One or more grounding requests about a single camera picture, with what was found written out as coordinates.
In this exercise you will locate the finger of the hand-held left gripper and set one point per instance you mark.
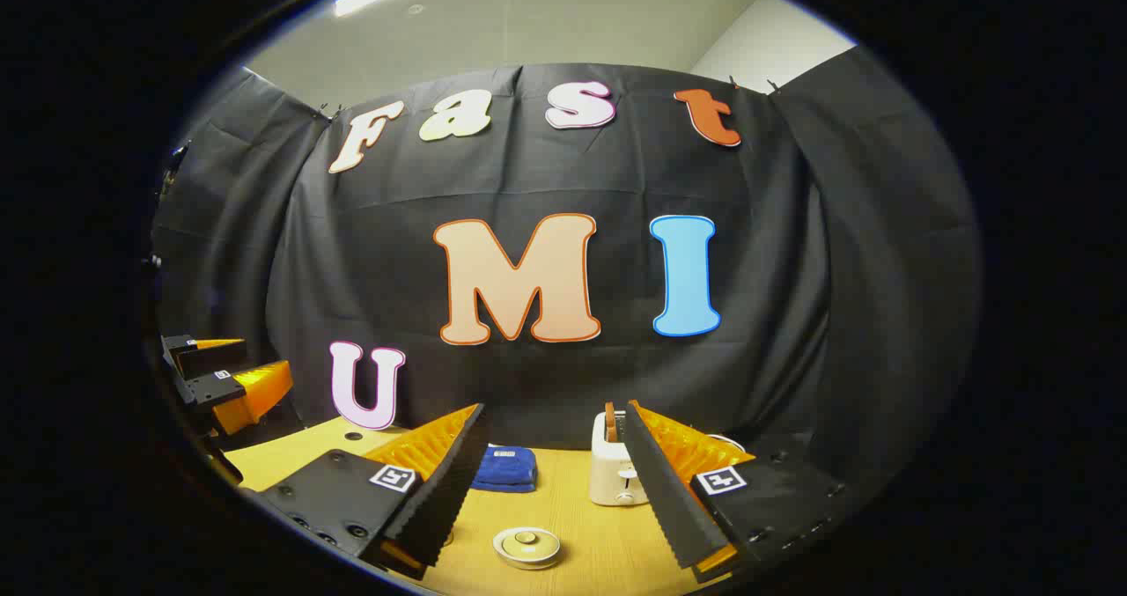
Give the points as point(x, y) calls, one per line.
point(238, 393)
point(198, 354)

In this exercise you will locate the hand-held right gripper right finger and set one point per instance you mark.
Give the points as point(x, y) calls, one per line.
point(665, 499)

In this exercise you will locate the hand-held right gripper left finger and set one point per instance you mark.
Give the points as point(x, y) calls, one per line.
point(449, 490)

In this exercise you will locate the cream teacup lid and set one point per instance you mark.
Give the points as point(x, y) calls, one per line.
point(526, 540)

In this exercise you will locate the white toaster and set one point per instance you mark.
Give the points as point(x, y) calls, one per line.
point(612, 477)

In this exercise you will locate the blue folded towel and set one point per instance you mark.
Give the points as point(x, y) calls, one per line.
point(506, 468)

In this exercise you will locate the toast bread slice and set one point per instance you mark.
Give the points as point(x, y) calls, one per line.
point(609, 422)

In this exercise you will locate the black backdrop cloth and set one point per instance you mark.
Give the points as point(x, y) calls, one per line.
point(546, 173)

